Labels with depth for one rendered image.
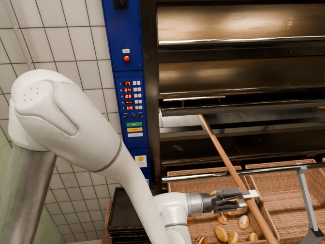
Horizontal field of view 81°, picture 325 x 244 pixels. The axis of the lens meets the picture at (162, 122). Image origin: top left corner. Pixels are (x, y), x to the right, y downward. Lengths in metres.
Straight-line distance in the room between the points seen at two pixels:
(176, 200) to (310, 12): 1.10
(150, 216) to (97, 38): 0.79
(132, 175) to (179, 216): 0.34
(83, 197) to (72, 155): 1.33
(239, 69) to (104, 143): 0.94
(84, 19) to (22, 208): 0.77
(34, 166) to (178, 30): 0.80
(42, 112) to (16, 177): 0.28
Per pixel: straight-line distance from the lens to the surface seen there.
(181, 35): 1.00
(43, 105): 0.33
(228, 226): 1.55
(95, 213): 1.84
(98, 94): 1.10
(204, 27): 1.04
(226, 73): 1.15
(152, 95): 1.09
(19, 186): 0.59
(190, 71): 1.08
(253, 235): 1.49
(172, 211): 0.78
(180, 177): 0.96
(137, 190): 0.53
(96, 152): 0.37
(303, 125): 1.63
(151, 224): 0.59
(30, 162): 0.55
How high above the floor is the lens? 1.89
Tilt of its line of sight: 32 degrees down
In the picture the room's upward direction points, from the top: 1 degrees counter-clockwise
